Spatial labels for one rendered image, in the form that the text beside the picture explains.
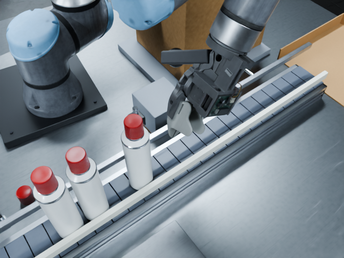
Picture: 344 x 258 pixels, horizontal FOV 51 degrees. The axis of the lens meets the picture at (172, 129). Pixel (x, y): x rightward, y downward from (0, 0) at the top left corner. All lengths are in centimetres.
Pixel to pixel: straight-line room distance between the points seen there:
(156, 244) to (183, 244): 5
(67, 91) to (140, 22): 47
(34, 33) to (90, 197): 38
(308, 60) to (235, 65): 61
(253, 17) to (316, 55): 65
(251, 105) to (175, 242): 40
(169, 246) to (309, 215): 32
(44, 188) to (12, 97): 50
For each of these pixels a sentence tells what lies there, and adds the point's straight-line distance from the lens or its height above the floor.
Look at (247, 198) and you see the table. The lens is 83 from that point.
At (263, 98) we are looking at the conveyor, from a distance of 95.
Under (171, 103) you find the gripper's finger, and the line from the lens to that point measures 63.
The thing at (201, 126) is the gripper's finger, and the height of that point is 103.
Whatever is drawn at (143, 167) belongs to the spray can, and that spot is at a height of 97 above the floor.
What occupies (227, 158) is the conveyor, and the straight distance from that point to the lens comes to 85.
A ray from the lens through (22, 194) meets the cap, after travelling 84.
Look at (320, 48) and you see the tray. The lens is 122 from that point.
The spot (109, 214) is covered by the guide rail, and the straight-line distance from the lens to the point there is 71.
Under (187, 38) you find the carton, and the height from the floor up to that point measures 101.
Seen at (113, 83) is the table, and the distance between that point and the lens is 104.
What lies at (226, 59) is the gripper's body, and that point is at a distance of 60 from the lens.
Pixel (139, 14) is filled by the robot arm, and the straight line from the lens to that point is 49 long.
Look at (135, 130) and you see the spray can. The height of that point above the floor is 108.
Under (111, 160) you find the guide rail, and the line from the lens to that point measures 71.
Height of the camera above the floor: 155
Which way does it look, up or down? 52 degrees down
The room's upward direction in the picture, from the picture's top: straight up
